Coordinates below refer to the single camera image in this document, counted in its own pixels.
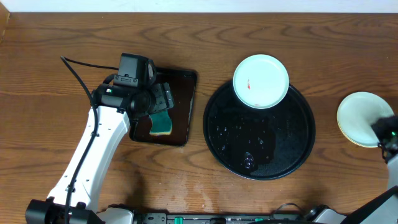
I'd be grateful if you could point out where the green yellow sponge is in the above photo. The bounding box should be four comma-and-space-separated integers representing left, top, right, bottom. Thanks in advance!
149, 110, 172, 136

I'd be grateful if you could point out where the mint plate with red stain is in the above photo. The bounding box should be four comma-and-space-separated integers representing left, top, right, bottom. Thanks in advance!
336, 91, 395, 147

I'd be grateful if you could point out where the yellow plate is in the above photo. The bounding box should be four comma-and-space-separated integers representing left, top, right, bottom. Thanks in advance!
337, 120, 379, 148

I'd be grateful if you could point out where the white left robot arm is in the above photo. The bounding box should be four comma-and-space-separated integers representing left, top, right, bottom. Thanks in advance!
25, 83, 174, 223

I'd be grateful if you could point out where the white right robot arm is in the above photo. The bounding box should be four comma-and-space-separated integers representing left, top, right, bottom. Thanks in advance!
343, 116, 397, 224

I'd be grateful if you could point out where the rectangular black tray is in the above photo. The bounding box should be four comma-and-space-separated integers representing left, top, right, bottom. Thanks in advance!
129, 67, 197, 146

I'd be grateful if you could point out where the round black tray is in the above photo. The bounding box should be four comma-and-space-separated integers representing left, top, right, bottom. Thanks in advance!
203, 82, 316, 180

